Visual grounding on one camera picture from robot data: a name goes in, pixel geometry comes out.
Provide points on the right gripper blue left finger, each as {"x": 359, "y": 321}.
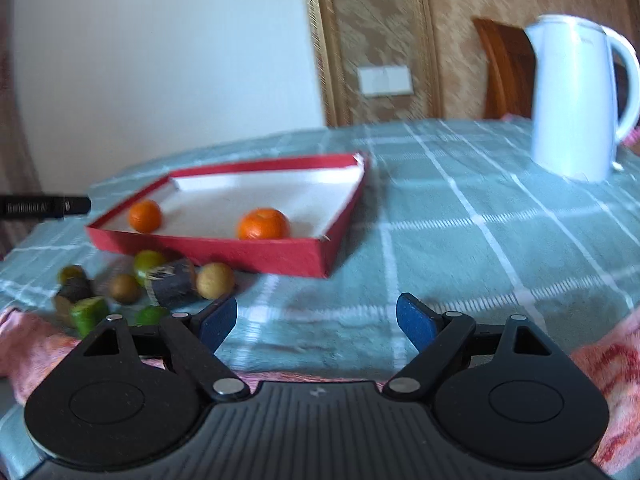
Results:
{"x": 192, "y": 341}

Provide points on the wooden headboard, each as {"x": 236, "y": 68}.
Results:
{"x": 511, "y": 69}

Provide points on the brown longan fruit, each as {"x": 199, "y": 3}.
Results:
{"x": 124, "y": 289}
{"x": 215, "y": 280}

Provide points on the large orange mandarin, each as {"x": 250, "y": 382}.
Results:
{"x": 263, "y": 224}

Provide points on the green round fruit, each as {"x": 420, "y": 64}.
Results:
{"x": 73, "y": 272}
{"x": 145, "y": 261}

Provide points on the red shallow box tray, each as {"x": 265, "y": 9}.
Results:
{"x": 198, "y": 213}

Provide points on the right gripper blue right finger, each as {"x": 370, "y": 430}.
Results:
{"x": 442, "y": 341}

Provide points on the green cucumber piece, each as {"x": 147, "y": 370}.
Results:
{"x": 87, "y": 314}

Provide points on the white electric kettle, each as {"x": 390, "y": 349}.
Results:
{"x": 585, "y": 98}

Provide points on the small orange mandarin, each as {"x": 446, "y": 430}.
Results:
{"x": 145, "y": 217}

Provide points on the green avocado-like fruit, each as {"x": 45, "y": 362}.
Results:
{"x": 150, "y": 315}

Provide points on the patterned curtain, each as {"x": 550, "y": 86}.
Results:
{"x": 18, "y": 172}

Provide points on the white wall switch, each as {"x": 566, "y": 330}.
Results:
{"x": 386, "y": 80}

